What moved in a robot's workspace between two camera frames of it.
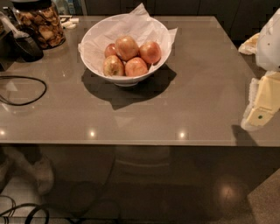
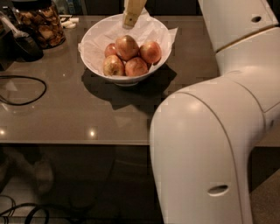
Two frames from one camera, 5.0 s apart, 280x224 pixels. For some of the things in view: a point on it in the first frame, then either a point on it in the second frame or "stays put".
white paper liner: (136, 24) stays put
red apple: (126, 48) stays put
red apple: (150, 52) stays put
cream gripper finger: (264, 101) -> (132, 11)
